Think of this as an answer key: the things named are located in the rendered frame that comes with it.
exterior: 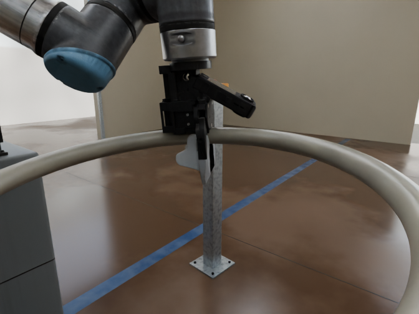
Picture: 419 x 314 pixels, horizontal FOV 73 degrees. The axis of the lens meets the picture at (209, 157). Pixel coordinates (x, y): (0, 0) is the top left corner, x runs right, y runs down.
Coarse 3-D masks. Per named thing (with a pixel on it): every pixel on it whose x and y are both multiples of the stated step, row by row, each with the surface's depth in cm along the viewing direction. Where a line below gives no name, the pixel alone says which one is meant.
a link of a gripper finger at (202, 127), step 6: (204, 114) 48; (204, 120) 46; (198, 126) 47; (204, 126) 47; (198, 132) 47; (204, 132) 46; (198, 138) 47; (204, 138) 47; (198, 144) 48; (204, 144) 47; (198, 150) 48; (204, 150) 48; (198, 156) 49; (204, 156) 48
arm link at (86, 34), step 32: (0, 0) 38; (32, 0) 39; (96, 0) 44; (0, 32) 41; (32, 32) 40; (64, 32) 40; (96, 32) 42; (128, 32) 46; (64, 64) 40; (96, 64) 41
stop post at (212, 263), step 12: (228, 84) 148; (216, 108) 148; (216, 120) 149; (216, 144) 153; (216, 156) 154; (216, 168) 156; (216, 180) 158; (204, 192) 162; (216, 192) 160; (204, 204) 164; (216, 204) 162; (204, 216) 166; (216, 216) 164; (204, 228) 168; (216, 228) 166; (204, 240) 170; (216, 240) 168; (204, 252) 173; (216, 252) 170; (192, 264) 174; (204, 264) 174; (216, 264) 172; (228, 264) 174; (216, 276) 164
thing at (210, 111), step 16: (176, 64) 46; (192, 64) 45; (208, 64) 47; (176, 80) 48; (192, 80) 47; (176, 96) 49; (192, 96) 49; (208, 96) 48; (160, 112) 48; (176, 112) 48; (192, 112) 48; (208, 112) 48; (176, 128) 49; (192, 128) 49; (208, 128) 49
